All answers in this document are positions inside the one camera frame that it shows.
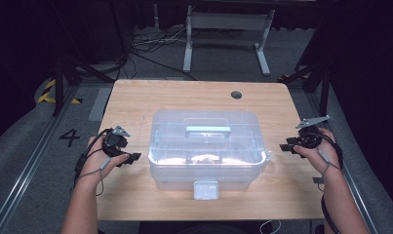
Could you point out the white metal desk frame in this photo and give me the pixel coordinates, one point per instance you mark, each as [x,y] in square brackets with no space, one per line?
[228,22]

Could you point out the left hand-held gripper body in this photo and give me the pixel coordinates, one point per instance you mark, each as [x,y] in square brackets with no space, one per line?
[114,143]

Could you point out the clear plastic storage box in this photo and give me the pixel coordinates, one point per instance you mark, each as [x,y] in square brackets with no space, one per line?
[205,146]

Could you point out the black metal stand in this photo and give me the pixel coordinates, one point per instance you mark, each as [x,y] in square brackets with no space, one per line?
[314,78]
[65,74]

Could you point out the grey tape piece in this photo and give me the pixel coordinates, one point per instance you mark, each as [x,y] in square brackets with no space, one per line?
[317,180]

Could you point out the grey floor plate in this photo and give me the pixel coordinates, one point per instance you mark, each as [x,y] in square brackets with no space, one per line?
[99,104]

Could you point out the person's right hand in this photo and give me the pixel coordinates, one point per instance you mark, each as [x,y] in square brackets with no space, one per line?
[327,156]

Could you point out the small white dropper bottle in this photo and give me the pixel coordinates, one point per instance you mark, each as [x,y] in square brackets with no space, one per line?
[268,157]

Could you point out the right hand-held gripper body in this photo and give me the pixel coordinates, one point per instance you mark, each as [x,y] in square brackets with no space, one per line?
[309,138]

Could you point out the person's left hand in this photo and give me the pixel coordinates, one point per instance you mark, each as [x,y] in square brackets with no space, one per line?
[91,162]

